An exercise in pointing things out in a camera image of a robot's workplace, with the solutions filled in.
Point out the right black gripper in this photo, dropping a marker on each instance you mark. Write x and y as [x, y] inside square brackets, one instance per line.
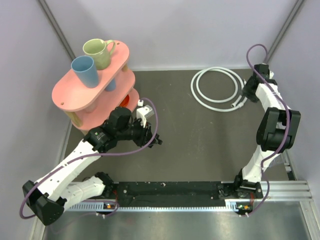
[252, 98]

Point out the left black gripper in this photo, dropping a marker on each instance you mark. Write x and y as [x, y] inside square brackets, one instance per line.
[146, 135]

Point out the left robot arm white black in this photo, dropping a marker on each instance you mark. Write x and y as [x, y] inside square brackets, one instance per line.
[50, 196]

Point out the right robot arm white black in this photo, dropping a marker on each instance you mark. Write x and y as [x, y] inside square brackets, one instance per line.
[276, 132]

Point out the orange bowl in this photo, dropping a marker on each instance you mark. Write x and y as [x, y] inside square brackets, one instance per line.
[125, 102]

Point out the small blue cup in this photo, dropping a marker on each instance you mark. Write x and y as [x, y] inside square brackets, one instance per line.
[111, 86]

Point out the clear plastic cup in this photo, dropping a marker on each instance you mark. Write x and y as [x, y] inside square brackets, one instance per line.
[279, 160]

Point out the pink three-tier shelf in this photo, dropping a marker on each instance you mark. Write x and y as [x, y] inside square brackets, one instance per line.
[90, 107]

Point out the blue plastic cup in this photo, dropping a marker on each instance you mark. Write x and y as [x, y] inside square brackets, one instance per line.
[85, 69]

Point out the green ceramic mug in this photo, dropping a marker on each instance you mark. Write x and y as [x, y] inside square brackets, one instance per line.
[101, 51]

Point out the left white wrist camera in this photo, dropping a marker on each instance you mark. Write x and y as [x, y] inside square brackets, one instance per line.
[143, 112]

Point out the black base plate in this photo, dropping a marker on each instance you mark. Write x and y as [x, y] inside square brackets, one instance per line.
[215, 189]

